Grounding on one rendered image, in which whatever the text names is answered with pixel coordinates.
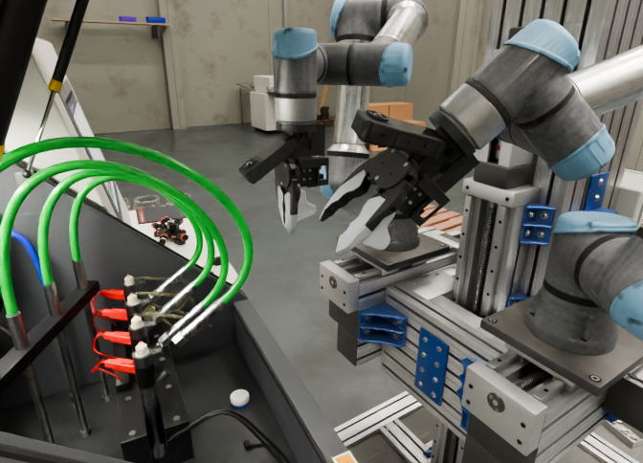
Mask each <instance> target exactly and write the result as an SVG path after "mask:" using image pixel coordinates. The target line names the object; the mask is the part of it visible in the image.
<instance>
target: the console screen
mask: <svg viewBox="0 0 643 463"><path fill-rule="evenodd" d="M58 94H59V96H60V98H61V100H62V102H63V105H64V107H65V109H66V111H67V113H68V115H69V117H70V119H71V121H72V123H73V126H74V128H75V129H76V131H77V133H78V135H79V136H86V137H94V136H93V133H92V131H91V129H90V127H89V125H88V123H87V120H86V119H85V117H84V115H83V113H82V111H81V108H80V106H79V104H78V101H77V99H76V96H75V94H74V92H73V90H72V88H71V86H70V83H69V81H68V79H67V78H66V79H65V80H64V81H63V85H62V88H61V91H60V93H58ZM84 149H85V151H86V153H87V155H88V157H89V159H90V160H101V161H104V158H103V156H102V154H101V152H100V149H99V148H85V147H84ZM102 186H103V189H104V191H105V193H106V195H107V197H108V199H109V201H110V203H111V205H112V207H113V210H114V212H115V213H116V215H117V217H118V218H119V219H121V220H122V221H123V219H122V210H121V205H120V201H119V196H118V192H117V187H116V184H115V181H112V182H107V183H103V184H102Z"/></svg>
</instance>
